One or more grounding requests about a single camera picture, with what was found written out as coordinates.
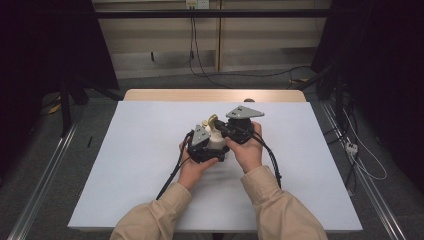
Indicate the round table grommet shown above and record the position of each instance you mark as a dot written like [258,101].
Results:
[249,100]

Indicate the person's left hand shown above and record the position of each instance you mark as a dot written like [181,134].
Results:
[195,173]

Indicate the person's right hand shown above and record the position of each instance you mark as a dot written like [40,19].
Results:
[248,155]

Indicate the dark curtain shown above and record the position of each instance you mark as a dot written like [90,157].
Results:
[40,50]
[390,66]

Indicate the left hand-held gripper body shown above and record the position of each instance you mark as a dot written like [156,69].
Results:
[201,136]

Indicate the wooden table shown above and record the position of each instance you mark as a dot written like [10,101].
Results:
[200,95]

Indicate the white table mat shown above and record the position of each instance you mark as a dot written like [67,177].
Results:
[133,160]

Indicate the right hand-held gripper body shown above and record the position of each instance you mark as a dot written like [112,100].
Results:
[245,113]

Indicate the wooden vertical strip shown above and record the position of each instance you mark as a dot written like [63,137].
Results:
[218,36]

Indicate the small black stick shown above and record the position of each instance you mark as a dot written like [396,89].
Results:
[89,142]

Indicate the aluminium floor rail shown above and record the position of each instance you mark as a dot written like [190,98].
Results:
[43,186]
[370,190]

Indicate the white wall outlet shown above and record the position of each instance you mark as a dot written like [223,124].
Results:
[197,3]

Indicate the black horizontal bar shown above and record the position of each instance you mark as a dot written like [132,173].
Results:
[213,13]

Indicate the yellow floor tape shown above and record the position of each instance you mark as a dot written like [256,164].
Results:
[54,108]

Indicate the black metal stand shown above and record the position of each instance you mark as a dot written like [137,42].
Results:
[338,96]
[65,106]

